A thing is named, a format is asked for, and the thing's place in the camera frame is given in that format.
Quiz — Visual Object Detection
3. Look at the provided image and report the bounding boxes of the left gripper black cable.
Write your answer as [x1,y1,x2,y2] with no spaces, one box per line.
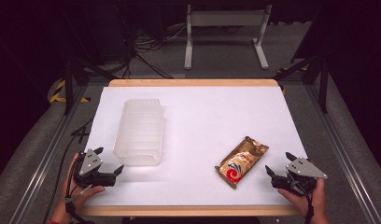
[42,133,96,224]

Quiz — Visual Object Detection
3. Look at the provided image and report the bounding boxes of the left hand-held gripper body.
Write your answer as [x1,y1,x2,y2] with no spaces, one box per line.
[73,148,117,189]

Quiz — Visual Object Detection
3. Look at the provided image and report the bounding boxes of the white metal stand frame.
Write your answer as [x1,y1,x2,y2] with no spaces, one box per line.
[183,4,273,71]

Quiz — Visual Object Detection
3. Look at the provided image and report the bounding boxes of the aluminium floor rail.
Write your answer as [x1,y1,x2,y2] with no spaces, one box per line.
[8,84,89,224]
[304,83,381,224]

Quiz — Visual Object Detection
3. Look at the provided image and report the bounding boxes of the bundle of black floor cables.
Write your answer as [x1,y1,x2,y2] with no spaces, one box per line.
[116,12,188,79]

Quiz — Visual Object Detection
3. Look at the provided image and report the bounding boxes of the black tripod stand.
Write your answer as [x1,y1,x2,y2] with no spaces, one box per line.
[272,52,332,115]
[63,55,119,117]

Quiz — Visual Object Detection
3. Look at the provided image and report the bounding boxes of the yellow black hazard tape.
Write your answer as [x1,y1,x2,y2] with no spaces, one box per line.
[48,78,92,104]

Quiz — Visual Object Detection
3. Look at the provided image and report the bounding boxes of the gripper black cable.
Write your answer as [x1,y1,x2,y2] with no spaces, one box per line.
[42,133,96,224]
[290,179,316,224]

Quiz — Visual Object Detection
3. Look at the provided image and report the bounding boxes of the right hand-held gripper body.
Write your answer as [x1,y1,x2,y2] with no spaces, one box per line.
[271,157,329,197]

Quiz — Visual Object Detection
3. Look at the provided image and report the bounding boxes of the person's right hand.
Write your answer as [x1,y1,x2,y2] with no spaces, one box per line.
[276,178,329,219]

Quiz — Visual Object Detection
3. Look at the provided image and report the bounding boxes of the gold snack packet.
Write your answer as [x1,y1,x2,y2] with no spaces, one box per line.
[214,135,270,190]

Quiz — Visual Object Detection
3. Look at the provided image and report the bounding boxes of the person's left hand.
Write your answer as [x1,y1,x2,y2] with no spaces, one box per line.
[55,152,106,219]

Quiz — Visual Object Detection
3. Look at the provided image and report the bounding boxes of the clear plastic storage container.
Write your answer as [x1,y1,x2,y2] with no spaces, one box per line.
[112,98,165,167]

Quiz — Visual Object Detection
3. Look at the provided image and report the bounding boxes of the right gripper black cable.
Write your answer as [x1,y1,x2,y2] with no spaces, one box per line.
[290,179,316,224]

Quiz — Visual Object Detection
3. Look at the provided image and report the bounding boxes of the white table cover sheet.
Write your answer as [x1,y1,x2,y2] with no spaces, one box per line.
[84,86,308,207]

